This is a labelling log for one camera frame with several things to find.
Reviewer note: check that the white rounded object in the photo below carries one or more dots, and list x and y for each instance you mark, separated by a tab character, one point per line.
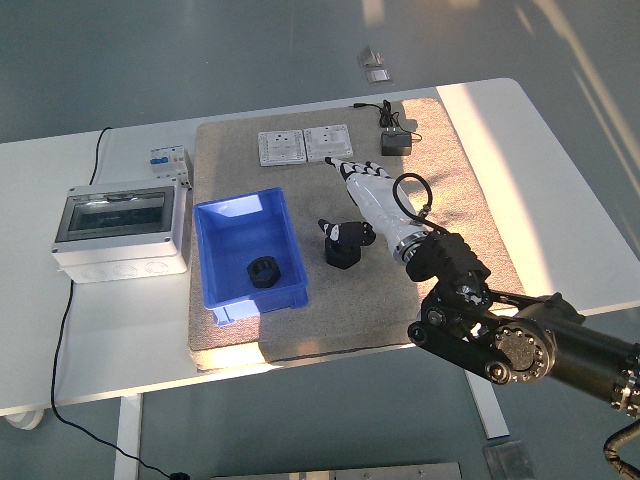
22	421

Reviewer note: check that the small black hex nut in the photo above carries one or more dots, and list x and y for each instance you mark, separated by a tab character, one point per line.
252	277

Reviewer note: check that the grey-white distribution box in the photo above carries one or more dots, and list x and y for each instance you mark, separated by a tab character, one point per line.
117	250

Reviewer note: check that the long grey metal plate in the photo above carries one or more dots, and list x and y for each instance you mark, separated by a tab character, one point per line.
335	472

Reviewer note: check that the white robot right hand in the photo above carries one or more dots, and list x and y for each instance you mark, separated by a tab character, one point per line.
380	200

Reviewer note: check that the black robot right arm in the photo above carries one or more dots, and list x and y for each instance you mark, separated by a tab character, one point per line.
525	350

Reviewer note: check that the silver floor outlet cover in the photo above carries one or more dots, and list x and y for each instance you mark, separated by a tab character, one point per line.
378	76
370	57

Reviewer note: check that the white wall socket panel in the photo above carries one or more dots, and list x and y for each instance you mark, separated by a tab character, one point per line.
327	143
281	148

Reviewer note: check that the blue plastic bin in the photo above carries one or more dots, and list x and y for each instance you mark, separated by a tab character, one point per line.
235	240

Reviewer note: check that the white table leg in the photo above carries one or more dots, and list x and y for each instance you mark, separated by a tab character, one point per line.
492	410
129	435

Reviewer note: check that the grey metal foot plate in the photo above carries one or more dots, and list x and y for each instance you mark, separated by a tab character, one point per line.
507	461

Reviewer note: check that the grey-brown felt mat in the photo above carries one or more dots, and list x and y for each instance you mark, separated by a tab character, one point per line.
350	310

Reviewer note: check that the black power adapter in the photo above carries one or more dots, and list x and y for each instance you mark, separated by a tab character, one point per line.
396	144

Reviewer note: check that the large black hex nut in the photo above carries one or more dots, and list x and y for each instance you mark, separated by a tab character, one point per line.
342	259

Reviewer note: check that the white circuit breaker blue switches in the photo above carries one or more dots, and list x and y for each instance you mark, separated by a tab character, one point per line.
170	162

